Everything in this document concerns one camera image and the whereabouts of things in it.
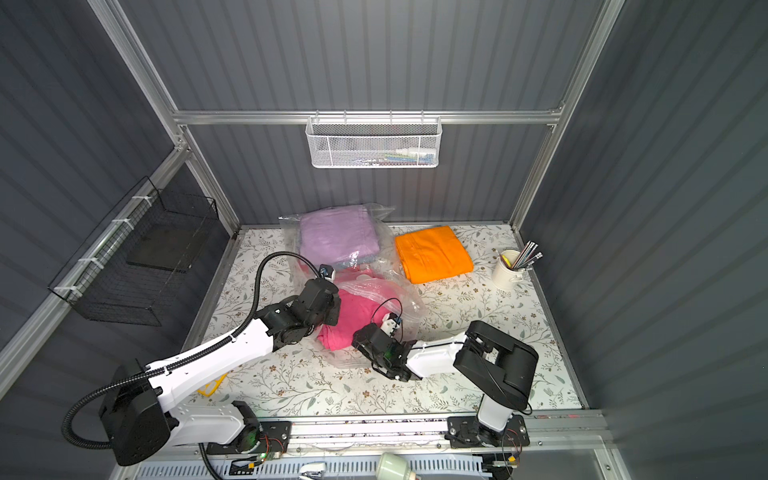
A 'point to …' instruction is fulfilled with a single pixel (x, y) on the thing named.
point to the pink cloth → (363, 296)
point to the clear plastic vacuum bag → (407, 301)
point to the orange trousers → (432, 254)
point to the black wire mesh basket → (129, 270)
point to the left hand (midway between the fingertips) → (334, 303)
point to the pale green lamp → (392, 467)
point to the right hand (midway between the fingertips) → (357, 339)
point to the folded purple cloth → (337, 236)
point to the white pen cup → (504, 276)
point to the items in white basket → (402, 157)
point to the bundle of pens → (526, 258)
